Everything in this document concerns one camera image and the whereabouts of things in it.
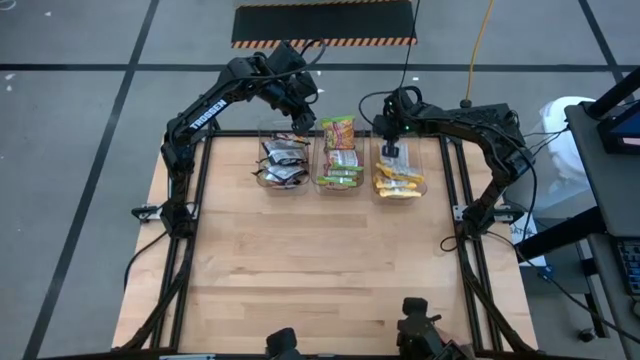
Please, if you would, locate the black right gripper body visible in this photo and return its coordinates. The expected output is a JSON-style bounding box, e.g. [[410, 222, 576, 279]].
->
[[372, 87, 426, 142]]

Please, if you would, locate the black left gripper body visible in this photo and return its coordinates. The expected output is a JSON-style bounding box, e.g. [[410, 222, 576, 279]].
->
[[262, 69, 321, 119]]

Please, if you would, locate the clear plastic bin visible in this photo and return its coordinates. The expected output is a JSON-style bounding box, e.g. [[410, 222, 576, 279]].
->
[[255, 127, 311, 194], [310, 124, 365, 197], [370, 133, 429, 200]]

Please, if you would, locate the black hazard-striped floor mat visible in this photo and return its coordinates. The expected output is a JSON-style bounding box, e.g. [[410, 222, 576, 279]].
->
[[230, 0, 418, 50]]

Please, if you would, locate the white plastic bag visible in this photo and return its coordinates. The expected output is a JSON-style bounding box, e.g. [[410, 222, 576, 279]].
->
[[538, 95, 597, 184]]

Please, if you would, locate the white paper sheet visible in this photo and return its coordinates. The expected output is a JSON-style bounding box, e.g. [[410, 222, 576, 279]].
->
[[509, 219, 550, 269]]

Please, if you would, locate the black desk crossbar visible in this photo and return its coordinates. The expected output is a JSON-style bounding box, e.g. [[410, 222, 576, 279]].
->
[[514, 207, 607, 265]]

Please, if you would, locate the black diagonal stand beam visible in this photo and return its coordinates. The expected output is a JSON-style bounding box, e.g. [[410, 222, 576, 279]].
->
[[588, 66, 640, 119]]

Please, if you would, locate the black monitor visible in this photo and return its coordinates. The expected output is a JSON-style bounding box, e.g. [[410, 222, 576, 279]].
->
[[595, 98, 640, 155]]

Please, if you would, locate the grey desk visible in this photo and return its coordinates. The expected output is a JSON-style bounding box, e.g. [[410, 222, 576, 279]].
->
[[563, 99, 640, 360]]

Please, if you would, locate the black keyboard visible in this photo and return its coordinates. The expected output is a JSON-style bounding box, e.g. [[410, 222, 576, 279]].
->
[[615, 237, 640, 297]]

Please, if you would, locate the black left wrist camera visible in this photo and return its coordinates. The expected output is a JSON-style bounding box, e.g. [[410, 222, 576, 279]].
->
[[291, 112, 317, 136]]

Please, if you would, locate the black metal table frame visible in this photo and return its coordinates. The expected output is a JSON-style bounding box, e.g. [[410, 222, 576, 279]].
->
[[112, 112, 540, 360]]

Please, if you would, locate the black hanging cable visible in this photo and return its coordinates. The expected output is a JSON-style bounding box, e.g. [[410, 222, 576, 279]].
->
[[382, 0, 424, 121]]

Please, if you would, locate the yellow hanging cable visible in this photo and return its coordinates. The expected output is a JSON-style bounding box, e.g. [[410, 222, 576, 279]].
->
[[463, 0, 497, 110]]

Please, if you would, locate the black leader arm handle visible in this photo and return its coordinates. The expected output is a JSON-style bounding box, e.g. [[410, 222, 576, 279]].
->
[[396, 297, 476, 360], [264, 327, 304, 360]]

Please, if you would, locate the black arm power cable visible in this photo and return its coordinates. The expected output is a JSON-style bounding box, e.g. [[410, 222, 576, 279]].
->
[[123, 233, 169, 292]]

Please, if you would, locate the thin black floor cable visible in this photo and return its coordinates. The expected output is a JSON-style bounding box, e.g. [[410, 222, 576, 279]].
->
[[519, 272, 640, 351]]

